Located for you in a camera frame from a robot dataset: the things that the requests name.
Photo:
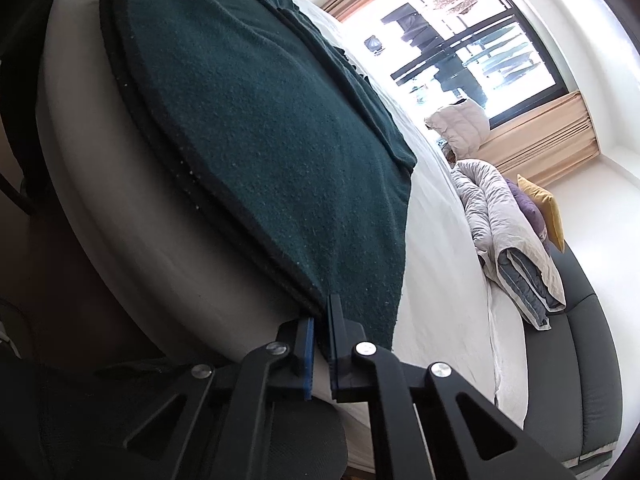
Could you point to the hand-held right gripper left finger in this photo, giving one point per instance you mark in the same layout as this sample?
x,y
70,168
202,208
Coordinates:
x,y
309,360

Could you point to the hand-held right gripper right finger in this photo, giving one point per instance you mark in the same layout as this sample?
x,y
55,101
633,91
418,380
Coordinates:
x,y
334,365

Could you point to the dark green sweater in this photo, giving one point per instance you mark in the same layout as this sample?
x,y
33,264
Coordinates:
x,y
250,135

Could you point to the row of hanging dark clothes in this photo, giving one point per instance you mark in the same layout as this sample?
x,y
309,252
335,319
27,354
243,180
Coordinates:
x,y
420,30

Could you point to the round white bed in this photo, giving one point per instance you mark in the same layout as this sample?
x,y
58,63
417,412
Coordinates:
x,y
440,260

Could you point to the flat white pillow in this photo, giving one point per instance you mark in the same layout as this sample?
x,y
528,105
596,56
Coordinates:
x,y
510,350

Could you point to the folded grey quilt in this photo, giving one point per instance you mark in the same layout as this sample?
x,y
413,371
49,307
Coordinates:
x,y
500,220

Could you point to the grey upholstered headboard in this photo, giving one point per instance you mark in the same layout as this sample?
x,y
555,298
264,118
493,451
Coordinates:
x,y
575,360

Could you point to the purple pillow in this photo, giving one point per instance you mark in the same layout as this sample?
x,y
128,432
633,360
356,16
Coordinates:
x,y
525,200

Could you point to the yellow pillow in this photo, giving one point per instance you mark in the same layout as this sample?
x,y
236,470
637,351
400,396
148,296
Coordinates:
x,y
545,210

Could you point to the beige puffer vest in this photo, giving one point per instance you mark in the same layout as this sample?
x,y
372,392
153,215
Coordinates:
x,y
460,125

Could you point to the small hanging black garment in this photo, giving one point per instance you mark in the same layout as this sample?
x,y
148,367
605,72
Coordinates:
x,y
373,43

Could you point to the hanging grey-green garments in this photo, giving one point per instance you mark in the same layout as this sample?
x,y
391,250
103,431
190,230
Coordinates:
x,y
505,55

